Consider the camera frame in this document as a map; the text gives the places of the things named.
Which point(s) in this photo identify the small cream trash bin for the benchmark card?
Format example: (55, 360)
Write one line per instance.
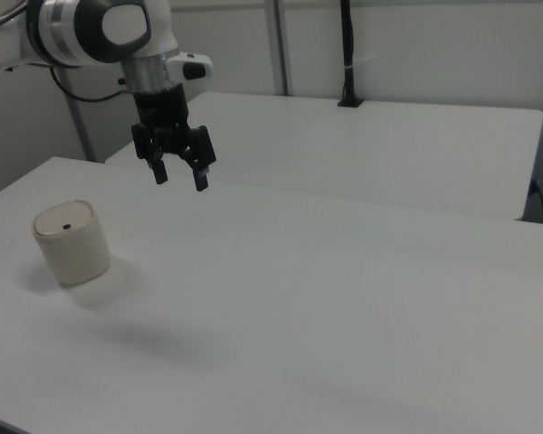
(71, 244)

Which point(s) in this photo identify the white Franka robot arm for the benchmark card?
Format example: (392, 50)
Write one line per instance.
(95, 31)

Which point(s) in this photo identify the white rear table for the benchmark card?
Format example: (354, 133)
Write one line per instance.
(366, 149)

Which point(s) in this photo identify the grey metal frame post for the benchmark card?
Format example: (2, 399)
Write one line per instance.
(79, 117)

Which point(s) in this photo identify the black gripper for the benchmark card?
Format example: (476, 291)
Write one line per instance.
(163, 115)

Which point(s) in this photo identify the grey wall partition post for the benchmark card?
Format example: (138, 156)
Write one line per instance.
(280, 45)

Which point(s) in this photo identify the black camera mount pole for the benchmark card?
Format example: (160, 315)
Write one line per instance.
(350, 54)

